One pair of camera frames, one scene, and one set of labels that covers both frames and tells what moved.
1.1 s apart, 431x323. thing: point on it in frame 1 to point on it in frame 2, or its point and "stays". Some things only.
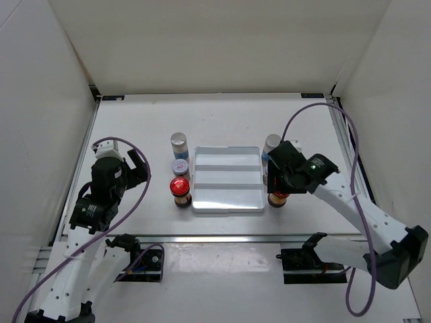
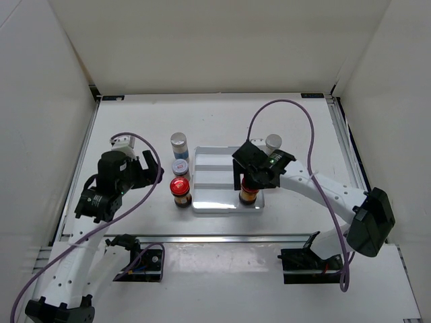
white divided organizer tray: (227, 180) stays
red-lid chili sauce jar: (277, 199) to (247, 196)
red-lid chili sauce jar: (180, 188) stays
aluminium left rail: (87, 136) stays
